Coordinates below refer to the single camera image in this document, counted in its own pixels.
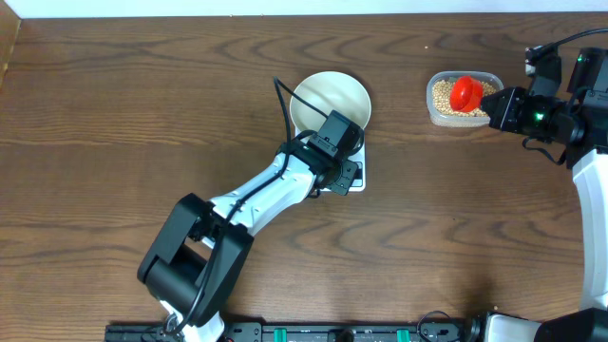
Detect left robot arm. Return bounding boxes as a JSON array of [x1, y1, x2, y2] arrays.
[[137, 131, 363, 341]]

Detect beige bowl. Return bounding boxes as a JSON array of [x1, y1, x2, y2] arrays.
[[290, 71, 371, 131]]

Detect white digital kitchen scale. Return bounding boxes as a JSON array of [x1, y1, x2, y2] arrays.
[[294, 128, 367, 193]]

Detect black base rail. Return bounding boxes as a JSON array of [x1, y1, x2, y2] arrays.
[[103, 320, 482, 342]]

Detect red measuring scoop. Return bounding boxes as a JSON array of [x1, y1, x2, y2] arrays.
[[449, 76, 484, 112]]

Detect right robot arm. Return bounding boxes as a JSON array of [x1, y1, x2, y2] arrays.
[[462, 44, 607, 341]]

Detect soybeans in container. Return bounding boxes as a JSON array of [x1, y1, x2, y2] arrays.
[[431, 80, 487, 117]]

